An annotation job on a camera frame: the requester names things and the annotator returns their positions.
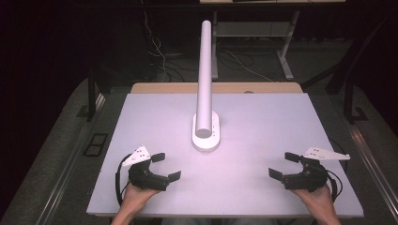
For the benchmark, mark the white tube desk lamp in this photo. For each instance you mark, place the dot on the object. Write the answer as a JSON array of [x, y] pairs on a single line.
[[205, 78]]

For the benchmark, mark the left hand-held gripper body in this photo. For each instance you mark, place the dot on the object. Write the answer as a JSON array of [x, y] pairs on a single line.
[[142, 178]]

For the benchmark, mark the black floor socket frame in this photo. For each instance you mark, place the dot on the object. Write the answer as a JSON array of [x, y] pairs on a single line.
[[95, 144]]

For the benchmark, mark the grey metal desk frame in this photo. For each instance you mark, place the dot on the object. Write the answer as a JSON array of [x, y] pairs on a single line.
[[250, 29]]

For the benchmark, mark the person's left hand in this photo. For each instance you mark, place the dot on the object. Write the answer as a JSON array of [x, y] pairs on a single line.
[[134, 198]]

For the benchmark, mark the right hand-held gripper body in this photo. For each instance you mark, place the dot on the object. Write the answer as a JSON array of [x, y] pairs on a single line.
[[308, 179]]

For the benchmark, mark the white table board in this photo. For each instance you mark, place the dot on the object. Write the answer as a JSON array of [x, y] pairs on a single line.
[[219, 181]]

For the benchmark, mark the wooden table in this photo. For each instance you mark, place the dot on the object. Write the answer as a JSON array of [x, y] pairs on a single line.
[[175, 88]]

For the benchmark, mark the person's right hand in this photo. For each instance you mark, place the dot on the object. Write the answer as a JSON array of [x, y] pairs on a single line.
[[320, 201]]

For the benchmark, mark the metal floor rail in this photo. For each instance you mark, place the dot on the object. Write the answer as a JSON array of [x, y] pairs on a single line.
[[72, 156], [374, 162]]

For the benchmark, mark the black metal stand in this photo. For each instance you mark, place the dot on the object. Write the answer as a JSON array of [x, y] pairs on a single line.
[[349, 100], [91, 93]]

